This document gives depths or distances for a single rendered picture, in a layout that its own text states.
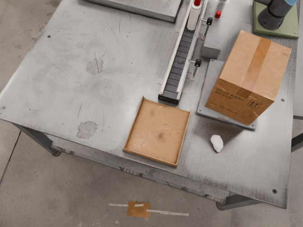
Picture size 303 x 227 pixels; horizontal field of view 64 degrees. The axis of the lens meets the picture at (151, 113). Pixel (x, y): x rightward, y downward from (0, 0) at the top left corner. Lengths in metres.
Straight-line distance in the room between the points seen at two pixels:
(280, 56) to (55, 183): 1.75
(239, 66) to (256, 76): 0.08
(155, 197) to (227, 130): 0.92
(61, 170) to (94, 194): 0.33
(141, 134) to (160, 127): 0.10
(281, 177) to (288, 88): 0.51
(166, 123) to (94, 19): 0.82
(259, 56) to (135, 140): 0.68
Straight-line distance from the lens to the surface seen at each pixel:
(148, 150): 1.18
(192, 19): 1.46
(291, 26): 1.82
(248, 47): 1.20
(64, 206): 2.06
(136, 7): 1.64
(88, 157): 1.85
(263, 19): 1.71
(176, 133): 1.21
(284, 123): 1.43
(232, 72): 1.09
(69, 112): 1.31
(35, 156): 2.21
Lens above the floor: 1.96
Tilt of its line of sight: 65 degrees down
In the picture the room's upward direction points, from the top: 4 degrees clockwise
